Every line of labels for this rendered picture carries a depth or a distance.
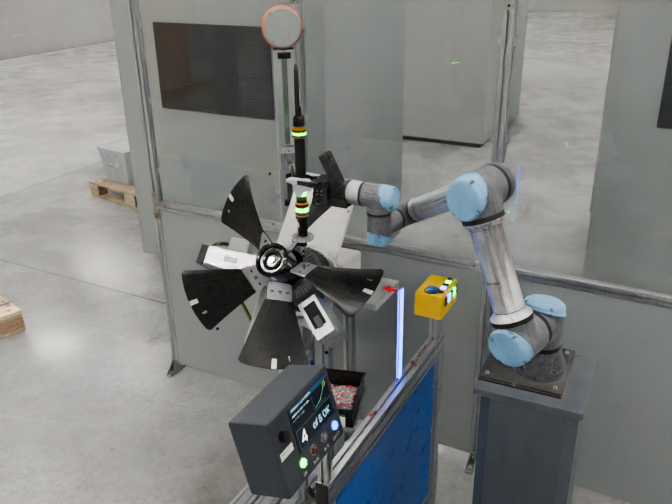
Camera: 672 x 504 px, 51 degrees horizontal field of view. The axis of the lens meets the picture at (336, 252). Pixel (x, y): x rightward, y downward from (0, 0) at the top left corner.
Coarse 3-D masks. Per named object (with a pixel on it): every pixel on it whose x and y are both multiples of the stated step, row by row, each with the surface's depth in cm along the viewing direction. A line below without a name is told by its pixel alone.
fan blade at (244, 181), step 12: (240, 180) 250; (240, 192) 250; (228, 204) 256; (240, 204) 250; (252, 204) 245; (228, 216) 257; (240, 216) 251; (252, 216) 245; (240, 228) 253; (252, 228) 246; (252, 240) 249
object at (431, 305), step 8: (432, 280) 252; (440, 280) 252; (456, 280) 252; (424, 288) 246; (448, 288) 246; (416, 296) 244; (424, 296) 243; (432, 296) 241; (440, 296) 240; (416, 304) 245; (424, 304) 244; (432, 304) 242; (440, 304) 241; (448, 304) 248; (416, 312) 247; (424, 312) 245; (432, 312) 244; (440, 312) 242
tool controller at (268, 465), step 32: (288, 384) 164; (320, 384) 167; (256, 416) 153; (288, 416) 155; (320, 416) 166; (256, 448) 153; (288, 448) 154; (320, 448) 165; (256, 480) 157; (288, 480) 154
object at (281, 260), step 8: (264, 248) 236; (272, 248) 236; (280, 248) 234; (256, 256) 236; (264, 256) 235; (272, 256) 235; (280, 256) 233; (288, 256) 232; (296, 256) 243; (256, 264) 235; (264, 264) 234; (272, 264) 234; (280, 264) 233; (296, 264) 238; (264, 272) 233; (272, 272) 232; (280, 272) 231; (288, 272) 234; (272, 280) 236; (280, 280) 236; (288, 280) 241; (296, 280) 240
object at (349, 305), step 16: (320, 272) 232; (336, 272) 233; (352, 272) 233; (368, 272) 232; (320, 288) 226; (336, 288) 226; (352, 288) 226; (368, 288) 226; (336, 304) 222; (352, 304) 221
